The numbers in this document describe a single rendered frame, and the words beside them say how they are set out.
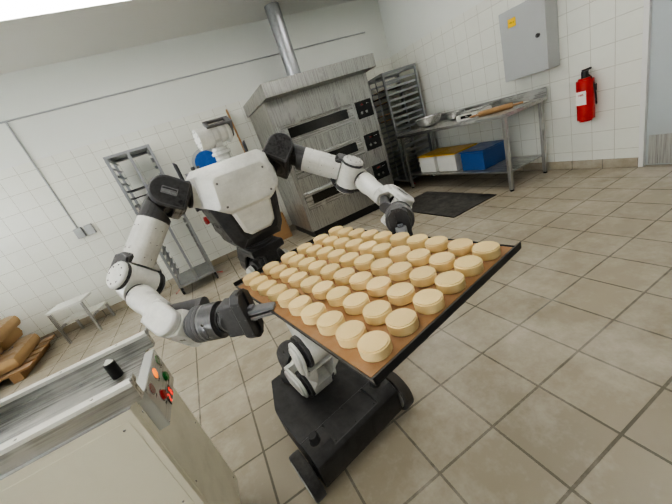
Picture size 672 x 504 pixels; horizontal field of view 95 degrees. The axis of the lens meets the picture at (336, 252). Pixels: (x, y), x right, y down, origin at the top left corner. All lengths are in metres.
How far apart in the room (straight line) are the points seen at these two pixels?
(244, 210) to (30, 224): 4.41
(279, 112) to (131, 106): 1.95
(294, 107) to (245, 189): 3.29
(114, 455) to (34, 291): 4.52
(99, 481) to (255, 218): 0.83
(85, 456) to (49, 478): 0.08
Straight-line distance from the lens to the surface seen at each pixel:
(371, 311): 0.53
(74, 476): 1.16
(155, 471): 1.17
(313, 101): 4.41
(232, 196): 1.06
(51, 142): 5.22
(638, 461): 1.62
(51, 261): 5.37
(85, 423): 1.08
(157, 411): 1.11
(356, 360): 0.48
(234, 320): 0.74
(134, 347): 1.29
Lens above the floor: 1.31
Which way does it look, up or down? 21 degrees down
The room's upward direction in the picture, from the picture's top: 20 degrees counter-clockwise
